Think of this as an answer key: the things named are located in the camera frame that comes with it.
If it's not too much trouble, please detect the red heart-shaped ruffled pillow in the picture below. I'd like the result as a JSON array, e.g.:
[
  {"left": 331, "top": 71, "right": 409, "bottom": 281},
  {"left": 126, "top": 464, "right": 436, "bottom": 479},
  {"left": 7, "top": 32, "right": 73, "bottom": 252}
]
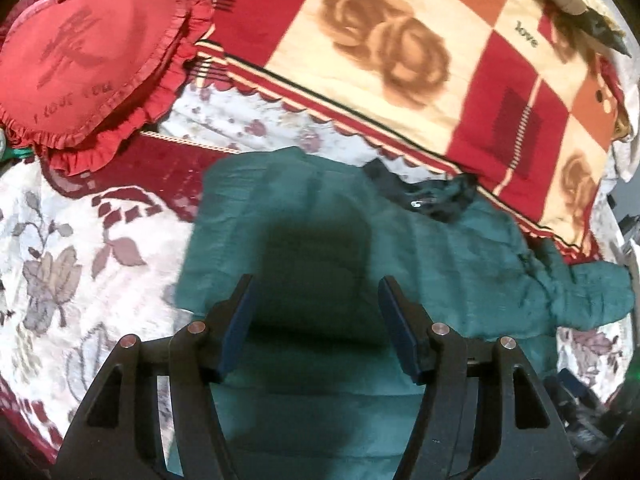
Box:
[{"left": 0, "top": 0, "right": 216, "bottom": 176}]

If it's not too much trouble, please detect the checkered rose print quilt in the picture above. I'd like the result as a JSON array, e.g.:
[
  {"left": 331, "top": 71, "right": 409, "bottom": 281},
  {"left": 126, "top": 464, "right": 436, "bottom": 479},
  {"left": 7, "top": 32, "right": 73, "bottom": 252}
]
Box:
[{"left": 187, "top": 0, "right": 626, "bottom": 261}]

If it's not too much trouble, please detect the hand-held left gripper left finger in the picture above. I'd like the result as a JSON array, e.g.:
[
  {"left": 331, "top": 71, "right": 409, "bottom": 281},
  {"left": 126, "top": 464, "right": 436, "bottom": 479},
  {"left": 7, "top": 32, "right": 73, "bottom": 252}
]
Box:
[{"left": 56, "top": 274, "right": 258, "bottom": 480}]

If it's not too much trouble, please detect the red white floral bed blanket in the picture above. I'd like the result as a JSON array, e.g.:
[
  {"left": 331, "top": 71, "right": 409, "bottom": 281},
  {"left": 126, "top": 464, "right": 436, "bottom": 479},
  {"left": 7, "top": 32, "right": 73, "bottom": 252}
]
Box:
[{"left": 0, "top": 82, "right": 631, "bottom": 466}]

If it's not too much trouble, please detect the green puffer jacket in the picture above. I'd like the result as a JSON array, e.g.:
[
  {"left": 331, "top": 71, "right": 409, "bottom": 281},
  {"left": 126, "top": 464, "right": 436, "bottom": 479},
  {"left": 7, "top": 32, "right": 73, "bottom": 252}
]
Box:
[{"left": 167, "top": 146, "right": 633, "bottom": 480}]

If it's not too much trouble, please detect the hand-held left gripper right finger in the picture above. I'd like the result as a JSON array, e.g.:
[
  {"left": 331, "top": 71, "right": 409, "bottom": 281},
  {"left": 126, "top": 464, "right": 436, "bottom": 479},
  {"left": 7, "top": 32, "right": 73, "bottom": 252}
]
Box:
[{"left": 378, "top": 276, "right": 578, "bottom": 480}]

